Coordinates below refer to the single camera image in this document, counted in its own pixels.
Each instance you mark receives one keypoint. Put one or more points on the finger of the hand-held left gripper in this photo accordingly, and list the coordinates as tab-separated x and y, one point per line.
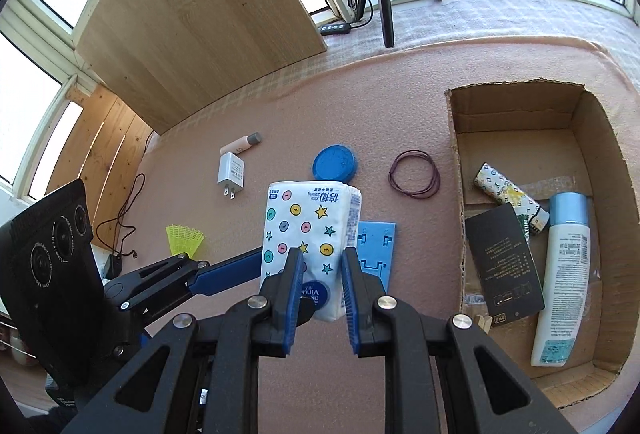
225	271
165	266

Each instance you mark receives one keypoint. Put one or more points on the white window frame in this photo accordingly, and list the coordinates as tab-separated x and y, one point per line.
35	29

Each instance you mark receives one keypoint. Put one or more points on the patterned packet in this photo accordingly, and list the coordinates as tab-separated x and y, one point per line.
500	186

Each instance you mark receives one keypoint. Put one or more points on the black card box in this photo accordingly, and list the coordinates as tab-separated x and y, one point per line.
505	264

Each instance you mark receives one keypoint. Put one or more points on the black power plug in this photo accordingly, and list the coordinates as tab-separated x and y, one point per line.
115	266

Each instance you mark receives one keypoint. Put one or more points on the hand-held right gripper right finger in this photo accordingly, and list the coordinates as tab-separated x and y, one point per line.
350	299

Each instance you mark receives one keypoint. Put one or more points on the wooden clothespin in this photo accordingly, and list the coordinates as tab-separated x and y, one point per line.
482	321

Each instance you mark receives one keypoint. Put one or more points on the white bottle with blue cap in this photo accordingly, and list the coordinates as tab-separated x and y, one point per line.
562	274

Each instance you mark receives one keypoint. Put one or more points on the light wooden board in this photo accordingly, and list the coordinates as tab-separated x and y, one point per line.
190	24

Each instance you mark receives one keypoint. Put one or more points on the pink tube with grey cap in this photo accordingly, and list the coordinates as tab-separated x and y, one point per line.
240	143

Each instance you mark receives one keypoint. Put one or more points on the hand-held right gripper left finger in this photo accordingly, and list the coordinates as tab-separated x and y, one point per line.
295	299

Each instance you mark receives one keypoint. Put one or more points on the cardboard box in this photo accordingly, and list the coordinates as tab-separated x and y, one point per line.
610	214

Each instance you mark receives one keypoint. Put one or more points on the yellow shuttlecock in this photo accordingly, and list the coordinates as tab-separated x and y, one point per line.
185	239

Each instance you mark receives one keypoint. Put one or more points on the slatted wooden panel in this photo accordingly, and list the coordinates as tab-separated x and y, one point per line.
100	149

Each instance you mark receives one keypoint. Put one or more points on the white charger adapter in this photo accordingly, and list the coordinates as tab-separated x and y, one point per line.
232	171

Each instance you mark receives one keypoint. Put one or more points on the blue round lid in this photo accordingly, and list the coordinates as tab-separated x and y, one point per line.
334	162

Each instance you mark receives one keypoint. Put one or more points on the patterned tissue pack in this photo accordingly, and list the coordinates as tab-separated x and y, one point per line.
300	224

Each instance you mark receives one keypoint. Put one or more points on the black power strip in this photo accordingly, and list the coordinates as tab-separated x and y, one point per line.
336	29

